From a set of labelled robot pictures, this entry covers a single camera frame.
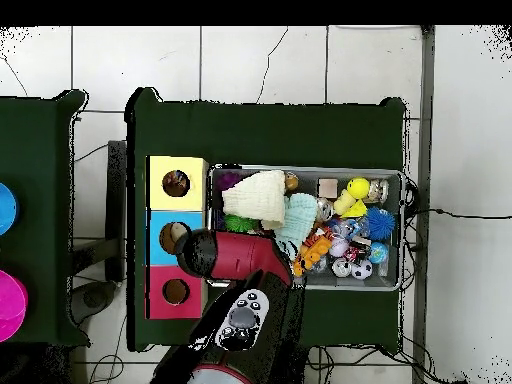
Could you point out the orange tiger plush toy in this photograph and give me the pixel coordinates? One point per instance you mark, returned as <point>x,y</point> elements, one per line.
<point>318,239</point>

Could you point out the light blue spiky ball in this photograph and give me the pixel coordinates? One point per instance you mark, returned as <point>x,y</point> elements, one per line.
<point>380,223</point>

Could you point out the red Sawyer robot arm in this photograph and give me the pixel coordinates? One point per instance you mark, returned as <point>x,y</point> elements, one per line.
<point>240,256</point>

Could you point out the small soccer ball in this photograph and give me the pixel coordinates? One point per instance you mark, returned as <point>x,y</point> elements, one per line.
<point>362,269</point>

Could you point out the green spiky ball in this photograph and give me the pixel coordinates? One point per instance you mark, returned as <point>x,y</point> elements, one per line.
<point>240,222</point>

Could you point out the plain wooden block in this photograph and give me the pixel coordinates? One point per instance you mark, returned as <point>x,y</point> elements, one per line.
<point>328,188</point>

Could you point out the blue round lid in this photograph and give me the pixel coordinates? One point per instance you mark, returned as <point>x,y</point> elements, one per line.
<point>7,210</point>

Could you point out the cream white cloth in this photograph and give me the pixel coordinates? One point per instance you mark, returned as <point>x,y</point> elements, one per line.
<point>256,196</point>

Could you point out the wooden box with three holes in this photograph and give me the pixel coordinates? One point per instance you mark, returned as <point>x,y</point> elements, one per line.
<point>192,192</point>

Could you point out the pink round lid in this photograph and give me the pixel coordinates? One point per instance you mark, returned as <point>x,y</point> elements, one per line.
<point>12,304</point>

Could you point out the plain yellow ball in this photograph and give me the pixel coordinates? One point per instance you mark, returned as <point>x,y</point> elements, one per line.
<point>358,188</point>

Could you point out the orange toy brick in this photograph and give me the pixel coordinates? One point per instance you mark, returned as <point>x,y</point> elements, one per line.
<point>306,262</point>

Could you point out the blue globe ball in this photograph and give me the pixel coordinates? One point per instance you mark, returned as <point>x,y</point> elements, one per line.
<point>378,252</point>

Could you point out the purple knobbly ball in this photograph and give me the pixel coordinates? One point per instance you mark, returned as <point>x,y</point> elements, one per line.
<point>226,180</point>

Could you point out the silver mesh bin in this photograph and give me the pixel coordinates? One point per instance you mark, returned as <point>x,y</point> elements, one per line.
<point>360,283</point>

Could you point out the dark green table cloth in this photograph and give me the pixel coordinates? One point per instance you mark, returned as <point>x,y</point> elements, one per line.
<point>36,180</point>
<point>264,136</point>

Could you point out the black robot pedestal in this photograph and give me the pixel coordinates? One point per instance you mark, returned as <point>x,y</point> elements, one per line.
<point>298,370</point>

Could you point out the mint green cloth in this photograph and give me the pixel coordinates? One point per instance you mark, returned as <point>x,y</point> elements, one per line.
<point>300,216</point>

